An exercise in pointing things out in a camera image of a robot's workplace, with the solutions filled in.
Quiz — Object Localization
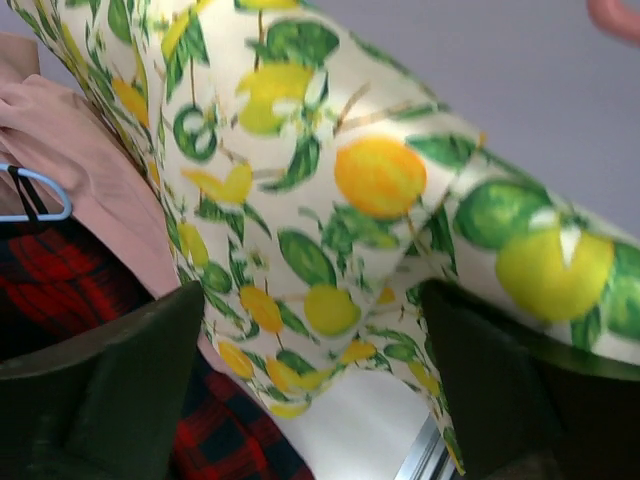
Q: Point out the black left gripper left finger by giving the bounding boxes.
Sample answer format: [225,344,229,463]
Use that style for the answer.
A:
[1,281,205,479]

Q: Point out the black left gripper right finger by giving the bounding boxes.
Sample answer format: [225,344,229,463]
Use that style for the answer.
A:
[420,280,639,479]

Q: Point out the lemon print skirt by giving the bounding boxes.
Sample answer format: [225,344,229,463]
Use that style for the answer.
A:
[10,1,639,474]

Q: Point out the pink wire hanger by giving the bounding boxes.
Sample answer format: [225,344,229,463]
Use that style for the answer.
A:
[586,0,639,46]

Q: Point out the red black plaid skirt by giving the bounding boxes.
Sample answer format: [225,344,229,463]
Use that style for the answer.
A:
[1,220,313,479]

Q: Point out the dusty pink ruffled garment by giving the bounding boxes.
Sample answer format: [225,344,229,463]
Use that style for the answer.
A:
[0,33,231,374]

